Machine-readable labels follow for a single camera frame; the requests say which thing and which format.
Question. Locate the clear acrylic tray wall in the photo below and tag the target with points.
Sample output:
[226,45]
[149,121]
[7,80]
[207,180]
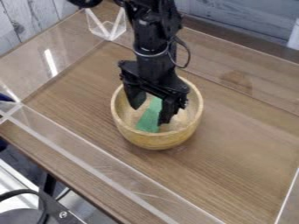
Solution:
[93,144]

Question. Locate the black metal bracket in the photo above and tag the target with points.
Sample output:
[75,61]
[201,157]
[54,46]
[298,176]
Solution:
[58,214]

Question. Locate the brown wooden bowl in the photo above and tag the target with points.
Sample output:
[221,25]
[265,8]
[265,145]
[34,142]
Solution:
[174,133]

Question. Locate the black table leg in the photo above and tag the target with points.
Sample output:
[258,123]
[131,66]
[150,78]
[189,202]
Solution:
[50,184]

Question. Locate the green rectangular block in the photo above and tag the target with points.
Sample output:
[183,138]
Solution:
[149,120]

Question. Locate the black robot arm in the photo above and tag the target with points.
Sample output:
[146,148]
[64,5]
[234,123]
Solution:
[157,22]

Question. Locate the clear acrylic corner bracket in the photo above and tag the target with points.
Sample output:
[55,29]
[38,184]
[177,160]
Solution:
[106,29]

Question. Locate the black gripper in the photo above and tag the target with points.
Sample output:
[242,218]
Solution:
[151,75]

